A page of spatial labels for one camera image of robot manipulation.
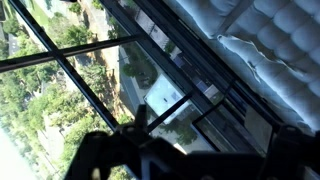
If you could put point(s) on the dark metal window frame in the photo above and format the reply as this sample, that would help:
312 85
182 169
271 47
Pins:
56 53

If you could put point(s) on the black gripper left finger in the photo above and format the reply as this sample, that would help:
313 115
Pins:
88 153

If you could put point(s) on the white tufted cushion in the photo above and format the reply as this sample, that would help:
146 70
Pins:
283 40

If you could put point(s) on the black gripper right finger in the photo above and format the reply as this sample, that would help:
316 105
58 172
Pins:
290 150

